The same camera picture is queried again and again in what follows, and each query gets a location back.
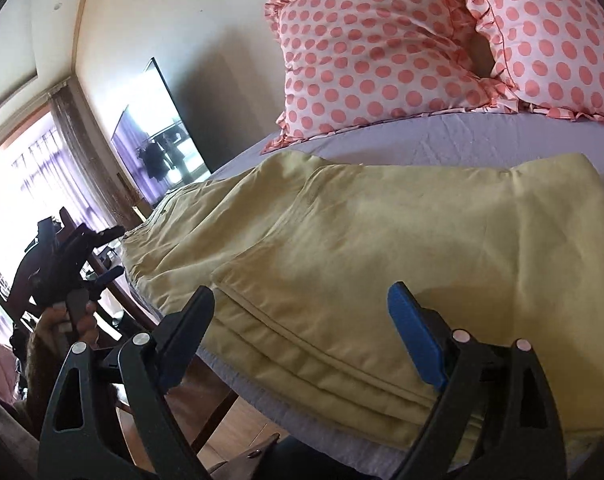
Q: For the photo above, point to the person's left hand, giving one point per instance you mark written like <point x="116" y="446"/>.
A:
<point x="54" y="332"/>

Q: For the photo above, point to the pink polka-dot pillow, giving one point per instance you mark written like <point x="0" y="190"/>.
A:
<point x="548" y="54"/>
<point x="352" y="63"/>

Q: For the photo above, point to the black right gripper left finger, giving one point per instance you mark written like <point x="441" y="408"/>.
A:
<point x="150" y="364"/>

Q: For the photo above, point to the wall mounted television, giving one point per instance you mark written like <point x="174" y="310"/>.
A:
<point x="152" y="141"/>

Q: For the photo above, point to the khaki yellow pants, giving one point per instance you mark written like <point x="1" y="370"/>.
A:
<point x="301" y="253"/>

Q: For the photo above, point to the upper pink polka-dot pillow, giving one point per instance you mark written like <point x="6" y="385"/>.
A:
<point x="548" y="54"/>

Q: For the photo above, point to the dark wooden chair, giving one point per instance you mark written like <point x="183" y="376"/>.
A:
<point x="107" y="417"/>

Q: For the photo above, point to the lavender bed sheet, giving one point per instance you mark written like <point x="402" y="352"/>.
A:
<point x="466" y="140"/>

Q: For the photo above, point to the lower pink polka-dot pillow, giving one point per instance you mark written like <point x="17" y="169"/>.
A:
<point x="352" y="63"/>

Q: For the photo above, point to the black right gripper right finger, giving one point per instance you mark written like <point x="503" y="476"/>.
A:
<point x="452" y="362"/>

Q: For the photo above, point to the brown window curtain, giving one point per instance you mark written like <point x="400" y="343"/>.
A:
<point x="92" y="155"/>

